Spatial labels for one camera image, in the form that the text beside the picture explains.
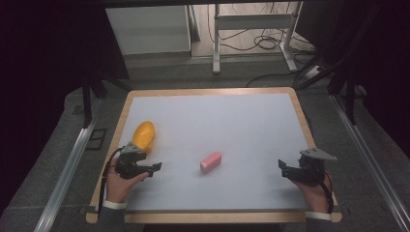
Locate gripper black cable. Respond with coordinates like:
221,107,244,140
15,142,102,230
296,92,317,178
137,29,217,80
318,170,336,216
97,146,126,215

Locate black floor cables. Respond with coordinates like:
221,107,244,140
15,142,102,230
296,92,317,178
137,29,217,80
206,2,318,89

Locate white cabinet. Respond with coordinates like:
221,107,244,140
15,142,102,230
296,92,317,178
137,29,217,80
104,5,192,56

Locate orange mango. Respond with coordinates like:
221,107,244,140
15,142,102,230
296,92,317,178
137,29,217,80
132,120,157,154

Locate white metal desk frame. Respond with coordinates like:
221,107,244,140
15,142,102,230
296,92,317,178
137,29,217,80
212,1,305,74

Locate black metal stand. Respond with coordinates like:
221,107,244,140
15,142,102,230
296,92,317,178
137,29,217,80
327,57,368,127
80,72,133,130

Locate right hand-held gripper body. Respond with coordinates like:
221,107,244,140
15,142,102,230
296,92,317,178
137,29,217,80
297,147,338,187

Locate person's left hand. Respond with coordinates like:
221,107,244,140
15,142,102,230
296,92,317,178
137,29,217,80
105,165,150,205

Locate aluminium rail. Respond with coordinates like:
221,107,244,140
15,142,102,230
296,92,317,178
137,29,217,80
330,94,410,232
33,100,104,232

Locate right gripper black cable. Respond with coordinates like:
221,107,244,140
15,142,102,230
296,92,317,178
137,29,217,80
318,170,336,216

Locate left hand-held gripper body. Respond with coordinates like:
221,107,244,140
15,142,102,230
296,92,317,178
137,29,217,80
114,141,149,180

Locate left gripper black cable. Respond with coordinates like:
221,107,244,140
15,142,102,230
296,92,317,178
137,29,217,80
97,146,126,215

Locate pink soap bar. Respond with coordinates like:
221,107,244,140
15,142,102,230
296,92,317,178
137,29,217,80
199,151,223,175

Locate person's right hand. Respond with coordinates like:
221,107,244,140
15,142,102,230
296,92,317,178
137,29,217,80
290,177,334,215

